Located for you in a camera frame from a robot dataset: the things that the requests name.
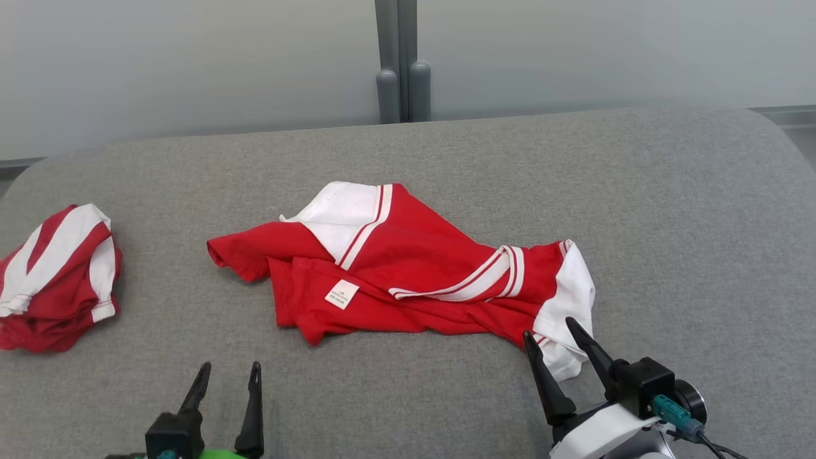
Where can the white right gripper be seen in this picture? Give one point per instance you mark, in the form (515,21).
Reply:
(605,433)

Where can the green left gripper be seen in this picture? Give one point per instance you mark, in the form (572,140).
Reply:
(220,455)

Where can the red and white shorts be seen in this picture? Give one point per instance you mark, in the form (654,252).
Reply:
(57,299)

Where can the red and white basketball jersey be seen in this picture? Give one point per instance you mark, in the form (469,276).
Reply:
(408,242)

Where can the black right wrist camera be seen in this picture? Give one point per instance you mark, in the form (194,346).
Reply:
(644,382)

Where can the teal left camera connector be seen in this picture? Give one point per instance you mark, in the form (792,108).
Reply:
(166,455)

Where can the teal camera connector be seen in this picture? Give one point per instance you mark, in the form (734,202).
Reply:
(166,455)
(672,413)

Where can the teal right camera connector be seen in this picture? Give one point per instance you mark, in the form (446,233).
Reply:
(672,413)

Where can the grey partition base rail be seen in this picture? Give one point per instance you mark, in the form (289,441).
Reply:
(790,116)
(16,167)

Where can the grey partition post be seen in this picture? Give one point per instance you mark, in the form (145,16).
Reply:
(419,89)
(387,95)

